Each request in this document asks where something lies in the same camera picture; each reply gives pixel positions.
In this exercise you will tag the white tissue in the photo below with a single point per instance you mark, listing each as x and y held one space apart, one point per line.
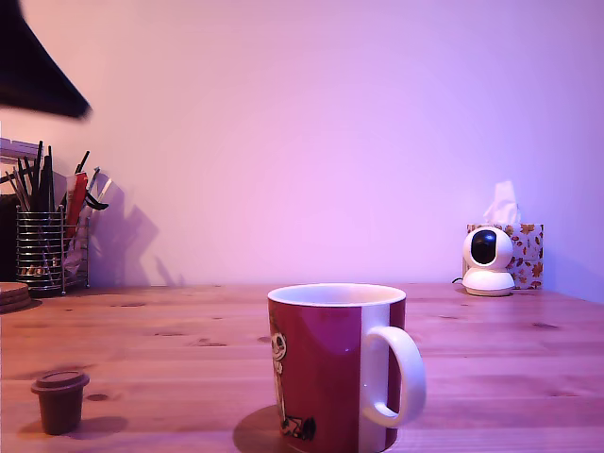
502 207

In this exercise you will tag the clear plastic bag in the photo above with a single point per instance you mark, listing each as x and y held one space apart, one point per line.
75 259

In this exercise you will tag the small white round camera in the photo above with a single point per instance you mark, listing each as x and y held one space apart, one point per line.
488 278

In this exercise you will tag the thin black stick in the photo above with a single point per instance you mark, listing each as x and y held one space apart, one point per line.
38 179

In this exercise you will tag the short black straw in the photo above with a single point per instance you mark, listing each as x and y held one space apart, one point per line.
81 162

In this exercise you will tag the black curved clip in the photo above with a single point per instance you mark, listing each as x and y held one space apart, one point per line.
96 205

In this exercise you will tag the silver metal tongs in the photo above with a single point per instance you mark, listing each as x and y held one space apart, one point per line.
106 184

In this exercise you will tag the leaf print tissue box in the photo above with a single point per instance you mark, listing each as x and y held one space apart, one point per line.
528 255

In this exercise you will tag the red cartoon print mug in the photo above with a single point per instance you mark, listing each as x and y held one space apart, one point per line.
321 368

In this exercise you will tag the brown coffee capsule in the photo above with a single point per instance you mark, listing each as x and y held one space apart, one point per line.
61 406

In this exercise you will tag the grey metal skewer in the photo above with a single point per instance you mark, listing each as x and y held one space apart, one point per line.
16 191

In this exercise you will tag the round cork coaster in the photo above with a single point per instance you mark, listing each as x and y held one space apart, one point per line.
14 298
14 308
14 287

